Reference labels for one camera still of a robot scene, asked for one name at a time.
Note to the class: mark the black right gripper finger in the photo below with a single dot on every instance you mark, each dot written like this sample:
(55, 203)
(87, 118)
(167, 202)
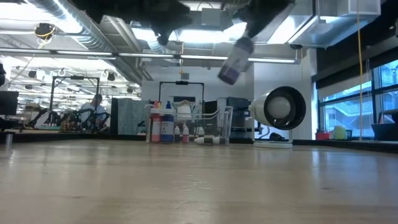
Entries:
(256, 25)

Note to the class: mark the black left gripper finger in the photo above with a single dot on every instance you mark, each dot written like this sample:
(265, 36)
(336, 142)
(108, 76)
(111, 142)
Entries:
(163, 36)

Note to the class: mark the large purple food coloring bottle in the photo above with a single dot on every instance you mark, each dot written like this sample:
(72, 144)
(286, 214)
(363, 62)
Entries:
(234, 62)

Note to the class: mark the large red food coloring bottle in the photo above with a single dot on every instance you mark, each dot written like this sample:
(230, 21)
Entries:
(155, 130)

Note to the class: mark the large blue food coloring bottle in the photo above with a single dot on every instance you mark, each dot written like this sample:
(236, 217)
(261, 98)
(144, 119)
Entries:
(167, 133)

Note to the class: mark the white draped equipment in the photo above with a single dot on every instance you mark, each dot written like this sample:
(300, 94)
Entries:
(184, 112)

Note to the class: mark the black cabinet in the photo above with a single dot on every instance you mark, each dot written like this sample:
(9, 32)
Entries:
(239, 109)

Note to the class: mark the grey partition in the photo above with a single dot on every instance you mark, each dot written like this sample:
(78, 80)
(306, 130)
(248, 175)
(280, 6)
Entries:
(127, 116)

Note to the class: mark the person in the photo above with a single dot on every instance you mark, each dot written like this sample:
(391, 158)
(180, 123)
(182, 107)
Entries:
(94, 102)

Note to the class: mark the clear plastic bin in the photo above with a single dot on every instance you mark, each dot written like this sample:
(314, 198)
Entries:
(217, 121)

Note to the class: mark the red container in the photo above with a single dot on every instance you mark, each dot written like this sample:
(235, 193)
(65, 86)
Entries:
(321, 136)

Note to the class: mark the green container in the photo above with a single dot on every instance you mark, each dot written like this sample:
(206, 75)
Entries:
(339, 132)

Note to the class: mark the black monitor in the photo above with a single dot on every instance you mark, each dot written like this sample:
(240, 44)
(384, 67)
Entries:
(8, 102)

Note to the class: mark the black tub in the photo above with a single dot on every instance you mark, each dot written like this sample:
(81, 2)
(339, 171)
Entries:
(385, 132)

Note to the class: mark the black frame rig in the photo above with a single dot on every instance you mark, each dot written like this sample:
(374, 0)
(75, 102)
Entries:
(76, 77)
(182, 83)

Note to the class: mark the round metal ceiling duct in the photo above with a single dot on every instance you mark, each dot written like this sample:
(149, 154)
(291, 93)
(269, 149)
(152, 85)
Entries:
(93, 40)

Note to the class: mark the rectangular metal ceiling duct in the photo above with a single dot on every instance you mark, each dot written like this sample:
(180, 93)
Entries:
(326, 28)

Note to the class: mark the black aluminium table frame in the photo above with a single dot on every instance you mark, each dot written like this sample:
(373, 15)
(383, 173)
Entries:
(342, 143)

